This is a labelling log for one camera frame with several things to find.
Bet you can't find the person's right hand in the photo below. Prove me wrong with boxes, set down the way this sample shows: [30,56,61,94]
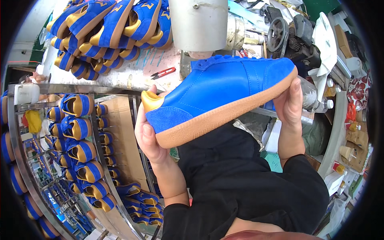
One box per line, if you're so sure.
[272,77,304,132]

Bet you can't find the person's left hand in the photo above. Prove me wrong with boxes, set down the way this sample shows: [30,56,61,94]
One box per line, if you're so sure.
[134,85,172,165]

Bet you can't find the blue gum-sole sneaker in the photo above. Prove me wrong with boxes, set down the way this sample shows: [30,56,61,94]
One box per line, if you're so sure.
[141,55,299,149]

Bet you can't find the brown cardboard sheet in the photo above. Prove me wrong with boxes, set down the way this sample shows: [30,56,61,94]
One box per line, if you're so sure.
[101,96,150,191]

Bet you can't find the clear plastic bottle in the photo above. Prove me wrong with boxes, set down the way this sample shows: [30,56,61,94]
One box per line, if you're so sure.
[298,75,334,114]

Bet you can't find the green bag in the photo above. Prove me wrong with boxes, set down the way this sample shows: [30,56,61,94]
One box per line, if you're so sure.
[301,115,331,157]

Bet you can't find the teal paper sheet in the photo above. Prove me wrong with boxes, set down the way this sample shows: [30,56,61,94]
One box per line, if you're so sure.
[260,151,283,173]

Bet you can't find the heap of blue shoes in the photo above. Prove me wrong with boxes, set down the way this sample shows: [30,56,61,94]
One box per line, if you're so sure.
[115,182,164,227]

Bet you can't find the orange plastic bag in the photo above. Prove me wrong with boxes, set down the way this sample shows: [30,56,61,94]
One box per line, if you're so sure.
[346,101,357,123]

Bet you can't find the beige paper cup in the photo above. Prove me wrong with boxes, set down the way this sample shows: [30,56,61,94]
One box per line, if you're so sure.
[339,145,356,161]

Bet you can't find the red thread snips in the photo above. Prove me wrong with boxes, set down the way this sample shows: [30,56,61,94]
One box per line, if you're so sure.
[150,67,176,80]

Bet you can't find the white cloth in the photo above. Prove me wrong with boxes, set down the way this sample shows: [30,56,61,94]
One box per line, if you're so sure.
[307,12,338,103]

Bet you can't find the red floral cloth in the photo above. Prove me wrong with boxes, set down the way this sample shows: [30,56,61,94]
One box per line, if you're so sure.
[346,74,373,112]

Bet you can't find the metal rack of shoes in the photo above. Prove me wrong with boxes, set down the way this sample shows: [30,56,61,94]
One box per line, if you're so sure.
[0,83,141,240]

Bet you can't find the black motor with pulley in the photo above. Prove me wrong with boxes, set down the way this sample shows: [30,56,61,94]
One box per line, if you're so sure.
[266,6,322,70]

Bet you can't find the brown cardboard box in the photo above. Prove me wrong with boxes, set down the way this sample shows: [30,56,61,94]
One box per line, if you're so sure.
[344,128,370,173]

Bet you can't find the person's body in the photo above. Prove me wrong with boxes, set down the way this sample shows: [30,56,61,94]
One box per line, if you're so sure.
[161,120,330,240]

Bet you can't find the silver foil-wrapped pipe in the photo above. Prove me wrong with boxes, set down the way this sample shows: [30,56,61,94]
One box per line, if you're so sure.
[223,12,265,51]

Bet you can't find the pile of blue gold shoes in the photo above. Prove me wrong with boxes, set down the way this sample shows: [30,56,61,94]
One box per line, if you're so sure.
[46,0,173,81]

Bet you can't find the grey metal press cylinder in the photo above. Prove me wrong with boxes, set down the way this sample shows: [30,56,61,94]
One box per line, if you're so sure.
[168,0,229,60]

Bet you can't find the white plastic container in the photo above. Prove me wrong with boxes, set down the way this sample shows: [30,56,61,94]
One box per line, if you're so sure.
[13,83,40,105]

